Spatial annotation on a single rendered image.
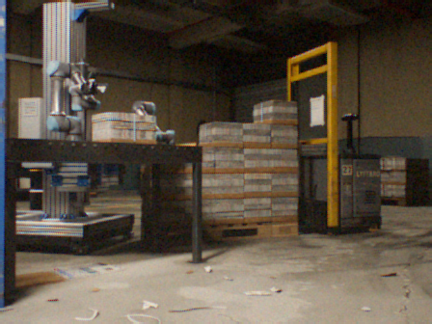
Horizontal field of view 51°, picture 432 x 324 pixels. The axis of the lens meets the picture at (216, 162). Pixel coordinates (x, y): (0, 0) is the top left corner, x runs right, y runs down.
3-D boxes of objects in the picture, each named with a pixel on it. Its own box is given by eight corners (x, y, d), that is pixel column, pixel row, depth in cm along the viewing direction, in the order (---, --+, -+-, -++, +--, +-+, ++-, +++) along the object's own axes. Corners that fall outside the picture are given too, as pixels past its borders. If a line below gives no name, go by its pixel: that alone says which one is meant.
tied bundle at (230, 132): (198, 148, 437) (198, 124, 438) (226, 149, 449) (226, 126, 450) (214, 148, 403) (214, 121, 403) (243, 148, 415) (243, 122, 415)
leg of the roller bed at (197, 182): (197, 260, 316) (198, 163, 317) (202, 261, 312) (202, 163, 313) (191, 261, 312) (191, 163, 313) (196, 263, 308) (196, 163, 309)
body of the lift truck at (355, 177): (300, 227, 502) (299, 154, 503) (339, 224, 523) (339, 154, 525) (340, 234, 438) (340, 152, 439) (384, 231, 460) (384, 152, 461)
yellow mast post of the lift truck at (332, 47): (325, 225, 438) (324, 44, 440) (332, 225, 442) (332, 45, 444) (331, 226, 430) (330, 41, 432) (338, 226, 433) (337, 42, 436)
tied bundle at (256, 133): (226, 149, 449) (226, 126, 450) (252, 149, 461) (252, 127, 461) (243, 148, 414) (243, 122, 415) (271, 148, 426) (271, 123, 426)
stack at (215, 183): (139, 239, 413) (140, 148, 415) (253, 231, 460) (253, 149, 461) (150, 245, 378) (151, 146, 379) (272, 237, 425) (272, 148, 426)
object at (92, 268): (103, 261, 309) (103, 260, 309) (125, 269, 288) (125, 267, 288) (50, 270, 284) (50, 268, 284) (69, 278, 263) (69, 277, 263)
